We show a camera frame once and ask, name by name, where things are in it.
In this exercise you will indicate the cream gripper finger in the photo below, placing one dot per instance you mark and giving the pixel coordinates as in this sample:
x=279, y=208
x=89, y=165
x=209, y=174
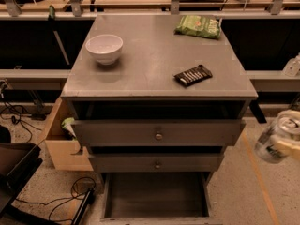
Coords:
x=286, y=146

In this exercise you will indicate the brass top drawer knob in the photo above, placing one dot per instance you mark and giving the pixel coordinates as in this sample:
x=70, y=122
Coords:
x=158, y=136

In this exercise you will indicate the grey bottom drawer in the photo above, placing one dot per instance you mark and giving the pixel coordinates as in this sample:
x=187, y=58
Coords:
x=156, y=198

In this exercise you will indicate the grey drawer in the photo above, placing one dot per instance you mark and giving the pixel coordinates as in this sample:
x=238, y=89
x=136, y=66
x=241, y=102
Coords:
x=111, y=123
x=156, y=198
x=142, y=159

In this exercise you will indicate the grey drawer cabinet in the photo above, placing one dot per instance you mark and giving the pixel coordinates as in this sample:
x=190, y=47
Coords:
x=152, y=54

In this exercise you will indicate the grey middle drawer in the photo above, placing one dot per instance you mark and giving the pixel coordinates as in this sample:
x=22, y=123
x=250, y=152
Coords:
x=142, y=159

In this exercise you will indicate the grey top drawer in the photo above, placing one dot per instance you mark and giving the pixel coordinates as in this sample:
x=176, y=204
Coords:
x=111, y=123

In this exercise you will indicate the black snack bar packet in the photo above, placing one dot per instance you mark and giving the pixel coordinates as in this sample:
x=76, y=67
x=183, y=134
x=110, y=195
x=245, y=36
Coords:
x=193, y=75

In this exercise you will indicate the green chip bag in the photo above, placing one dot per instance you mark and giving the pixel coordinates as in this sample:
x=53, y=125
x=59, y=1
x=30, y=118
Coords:
x=198, y=26

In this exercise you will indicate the white ceramic bowl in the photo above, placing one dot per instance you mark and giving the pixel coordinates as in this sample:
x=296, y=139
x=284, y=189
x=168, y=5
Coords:
x=105, y=49

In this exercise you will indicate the light wooden box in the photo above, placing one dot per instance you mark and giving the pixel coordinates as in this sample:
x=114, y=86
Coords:
x=65, y=153

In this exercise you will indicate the green bag in box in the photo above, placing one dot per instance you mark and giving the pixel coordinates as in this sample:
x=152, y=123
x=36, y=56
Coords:
x=67, y=127

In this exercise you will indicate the black chair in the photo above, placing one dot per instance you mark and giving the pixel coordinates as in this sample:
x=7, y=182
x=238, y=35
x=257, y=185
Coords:
x=18, y=162

